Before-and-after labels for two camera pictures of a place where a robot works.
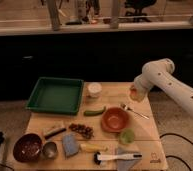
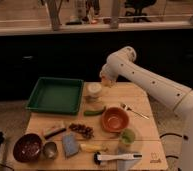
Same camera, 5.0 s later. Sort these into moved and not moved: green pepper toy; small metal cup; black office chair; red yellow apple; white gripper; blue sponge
Moved: red yellow apple; white gripper
Not moved: black office chair; small metal cup; green pepper toy; blue sponge
